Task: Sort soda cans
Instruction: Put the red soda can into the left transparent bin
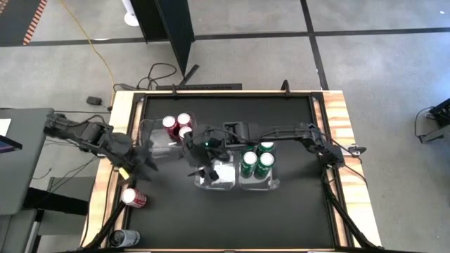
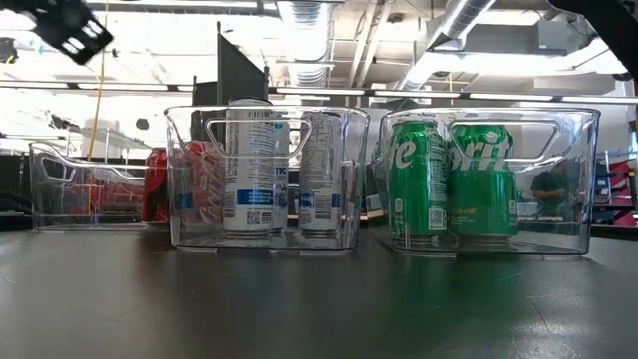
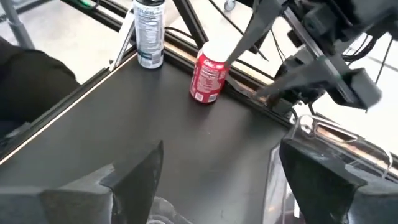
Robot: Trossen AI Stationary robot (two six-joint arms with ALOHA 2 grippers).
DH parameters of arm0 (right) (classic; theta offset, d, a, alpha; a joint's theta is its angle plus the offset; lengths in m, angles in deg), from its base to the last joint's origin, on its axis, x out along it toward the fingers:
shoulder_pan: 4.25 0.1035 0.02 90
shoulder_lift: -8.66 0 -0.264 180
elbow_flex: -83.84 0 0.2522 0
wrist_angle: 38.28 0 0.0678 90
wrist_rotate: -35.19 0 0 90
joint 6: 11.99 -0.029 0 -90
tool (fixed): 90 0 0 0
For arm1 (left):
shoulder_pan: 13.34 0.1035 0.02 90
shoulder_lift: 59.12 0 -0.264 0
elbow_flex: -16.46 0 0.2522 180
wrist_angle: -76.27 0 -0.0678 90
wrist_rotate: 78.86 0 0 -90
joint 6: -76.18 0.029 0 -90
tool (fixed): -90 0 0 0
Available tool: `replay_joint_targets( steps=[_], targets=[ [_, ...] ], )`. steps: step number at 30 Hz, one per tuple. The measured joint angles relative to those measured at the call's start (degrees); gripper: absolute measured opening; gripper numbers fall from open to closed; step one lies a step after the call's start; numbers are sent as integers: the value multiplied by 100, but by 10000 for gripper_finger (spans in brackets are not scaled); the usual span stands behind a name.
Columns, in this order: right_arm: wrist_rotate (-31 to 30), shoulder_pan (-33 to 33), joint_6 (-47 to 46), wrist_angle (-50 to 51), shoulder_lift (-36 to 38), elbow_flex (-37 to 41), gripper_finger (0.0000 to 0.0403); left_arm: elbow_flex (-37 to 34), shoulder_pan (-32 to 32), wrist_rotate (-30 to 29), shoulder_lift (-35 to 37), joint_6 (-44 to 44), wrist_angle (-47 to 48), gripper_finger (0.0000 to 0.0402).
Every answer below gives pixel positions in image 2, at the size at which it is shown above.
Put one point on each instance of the clear plastic bin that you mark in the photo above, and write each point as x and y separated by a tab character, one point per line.
75	199
349	209
573	229

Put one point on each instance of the person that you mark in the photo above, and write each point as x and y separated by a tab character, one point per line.
548	189

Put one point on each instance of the red Coca-Cola can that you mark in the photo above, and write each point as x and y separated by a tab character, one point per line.
207	184
155	184

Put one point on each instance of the ribbed silver ceiling duct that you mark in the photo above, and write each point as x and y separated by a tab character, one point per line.
306	40

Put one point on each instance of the green Sprite can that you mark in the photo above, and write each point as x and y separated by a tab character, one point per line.
416	184
481	199

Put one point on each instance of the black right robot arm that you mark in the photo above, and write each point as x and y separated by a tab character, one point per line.
613	25

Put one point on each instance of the smooth silver ceiling duct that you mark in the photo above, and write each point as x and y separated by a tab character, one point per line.
463	20

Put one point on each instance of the black ceiling fixture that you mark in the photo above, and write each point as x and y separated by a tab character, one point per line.
7	50

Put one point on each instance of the red bin cart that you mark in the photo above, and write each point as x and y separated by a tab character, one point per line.
119	194

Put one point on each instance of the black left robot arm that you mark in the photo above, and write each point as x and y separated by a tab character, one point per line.
65	25

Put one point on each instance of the red bin rack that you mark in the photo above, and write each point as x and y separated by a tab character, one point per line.
620	174

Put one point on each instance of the black partition panel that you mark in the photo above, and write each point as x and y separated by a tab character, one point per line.
241	75

